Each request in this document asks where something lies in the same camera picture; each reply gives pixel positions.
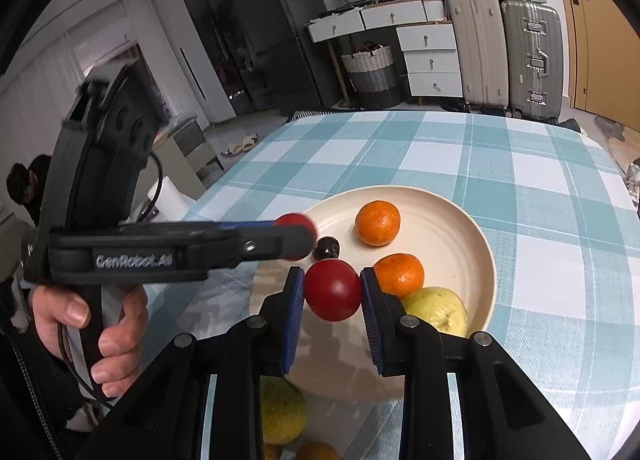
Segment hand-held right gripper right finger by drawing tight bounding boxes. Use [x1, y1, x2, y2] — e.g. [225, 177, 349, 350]
[360, 267, 593, 460]

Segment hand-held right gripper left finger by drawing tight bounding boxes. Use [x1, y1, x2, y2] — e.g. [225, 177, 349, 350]
[87, 266, 307, 460]

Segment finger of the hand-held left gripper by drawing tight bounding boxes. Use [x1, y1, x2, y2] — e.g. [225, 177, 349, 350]
[200, 226, 317, 273]
[185, 219, 279, 239]

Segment red tomato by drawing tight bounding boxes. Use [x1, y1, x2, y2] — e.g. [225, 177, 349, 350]
[274, 212, 319, 261]
[303, 259, 363, 323]

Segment orange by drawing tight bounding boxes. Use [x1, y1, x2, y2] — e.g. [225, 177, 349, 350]
[355, 201, 402, 247]
[372, 253, 425, 299]

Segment dark red cherry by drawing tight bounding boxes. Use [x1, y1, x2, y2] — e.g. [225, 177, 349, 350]
[313, 236, 341, 261]

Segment cream round plate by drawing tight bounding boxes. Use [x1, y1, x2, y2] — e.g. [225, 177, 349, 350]
[248, 185, 497, 403]

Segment person's left hand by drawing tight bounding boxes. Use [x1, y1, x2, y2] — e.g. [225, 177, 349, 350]
[27, 284, 150, 400]

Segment white paper towel roll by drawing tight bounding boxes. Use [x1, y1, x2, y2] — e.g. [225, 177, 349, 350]
[147, 176, 196, 221]

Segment beige side cabinet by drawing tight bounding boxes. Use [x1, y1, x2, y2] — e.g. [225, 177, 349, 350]
[150, 114, 226, 191]

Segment large yellow-green guava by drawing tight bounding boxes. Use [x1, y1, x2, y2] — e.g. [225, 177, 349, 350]
[260, 376, 308, 446]

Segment brown round fruit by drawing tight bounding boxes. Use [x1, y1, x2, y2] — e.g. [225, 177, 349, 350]
[295, 441, 340, 460]

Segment dark refrigerator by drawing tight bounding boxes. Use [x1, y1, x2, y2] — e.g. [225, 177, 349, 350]
[227, 0, 346, 115]

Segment tall wardrobe cabinet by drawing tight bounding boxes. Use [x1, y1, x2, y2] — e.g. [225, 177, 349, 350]
[152, 0, 261, 128]

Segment woven laundry basket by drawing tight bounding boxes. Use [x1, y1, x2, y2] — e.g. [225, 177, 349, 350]
[341, 41, 403, 109]

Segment white vanity desk with drawers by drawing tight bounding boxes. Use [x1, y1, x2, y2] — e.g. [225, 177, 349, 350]
[306, 0, 465, 100]

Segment beige suitcase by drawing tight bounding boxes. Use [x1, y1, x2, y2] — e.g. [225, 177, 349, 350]
[445, 0, 511, 114]

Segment grey floor mat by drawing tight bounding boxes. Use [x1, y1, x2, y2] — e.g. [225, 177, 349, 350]
[595, 117, 626, 143]

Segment silver suitcase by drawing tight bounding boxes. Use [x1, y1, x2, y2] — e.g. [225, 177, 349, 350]
[501, 0, 565, 123]

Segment wooden door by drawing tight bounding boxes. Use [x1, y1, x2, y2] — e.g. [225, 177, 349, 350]
[545, 0, 640, 133]

